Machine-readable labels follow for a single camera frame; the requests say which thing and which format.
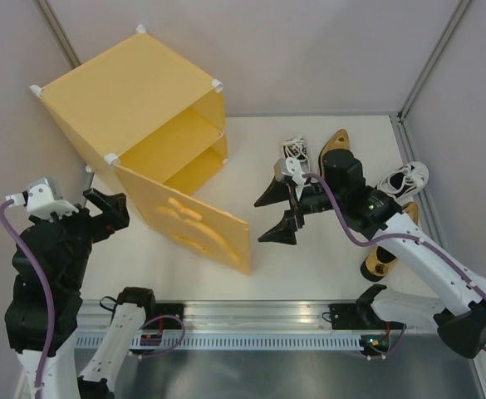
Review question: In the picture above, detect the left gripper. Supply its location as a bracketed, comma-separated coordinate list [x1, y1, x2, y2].
[39, 185, 130, 288]

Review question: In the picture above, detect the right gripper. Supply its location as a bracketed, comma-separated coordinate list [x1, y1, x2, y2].
[254, 175, 345, 245]

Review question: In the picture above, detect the black white sneaker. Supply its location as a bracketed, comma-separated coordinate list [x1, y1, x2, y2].
[377, 161, 430, 200]
[282, 135, 311, 173]

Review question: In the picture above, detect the yellow cabinet door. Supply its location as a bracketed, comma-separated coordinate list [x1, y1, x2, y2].
[115, 165, 251, 275]

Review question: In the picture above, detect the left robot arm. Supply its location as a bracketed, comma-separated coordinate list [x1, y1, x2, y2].
[0, 183, 158, 398]

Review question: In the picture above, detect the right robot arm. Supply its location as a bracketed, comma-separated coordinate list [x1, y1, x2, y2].
[255, 149, 486, 359]

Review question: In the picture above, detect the gold shoe far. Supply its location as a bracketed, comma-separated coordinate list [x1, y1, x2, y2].
[318, 129, 350, 169]

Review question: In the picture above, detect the gold shoe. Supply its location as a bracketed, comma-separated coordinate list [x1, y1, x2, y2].
[318, 129, 350, 169]
[360, 201, 420, 283]

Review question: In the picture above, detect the gold shoe near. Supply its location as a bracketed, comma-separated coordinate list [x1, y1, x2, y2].
[360, 201, 420, 283]

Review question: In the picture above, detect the yellow shoe cabinet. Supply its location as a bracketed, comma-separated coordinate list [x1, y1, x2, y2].
[32, 31, 228, 229]

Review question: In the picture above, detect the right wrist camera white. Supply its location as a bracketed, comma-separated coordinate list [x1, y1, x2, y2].
[273, 157, 307, 187]

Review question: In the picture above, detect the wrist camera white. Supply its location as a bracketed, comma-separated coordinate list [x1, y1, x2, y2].
[5, 177, 79, 220]
[273, 157, 307, 187]

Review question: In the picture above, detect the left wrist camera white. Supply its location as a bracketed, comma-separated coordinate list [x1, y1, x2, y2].
[5, 177, 79, 220]

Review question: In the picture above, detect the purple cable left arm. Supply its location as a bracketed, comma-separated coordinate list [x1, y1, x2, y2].
[0, 197, 56, 392]

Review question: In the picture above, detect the white slotted cable duct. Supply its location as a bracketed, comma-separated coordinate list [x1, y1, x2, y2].
[76, 334, 362, 351]

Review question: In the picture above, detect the aluminium frame rail right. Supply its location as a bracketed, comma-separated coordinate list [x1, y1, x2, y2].
[390, 113, 420, 163]

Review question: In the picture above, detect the aluminium frame post left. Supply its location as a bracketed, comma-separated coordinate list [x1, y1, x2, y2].
[32, 0, 81, 69]

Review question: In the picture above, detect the aluminium frame post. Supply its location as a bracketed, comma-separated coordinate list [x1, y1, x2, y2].
[32, 0, 81, 69]
[396, 0, 474, 124]

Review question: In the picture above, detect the aluminium frame post right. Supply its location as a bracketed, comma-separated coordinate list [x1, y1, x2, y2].
[396, 0, 474, 124]

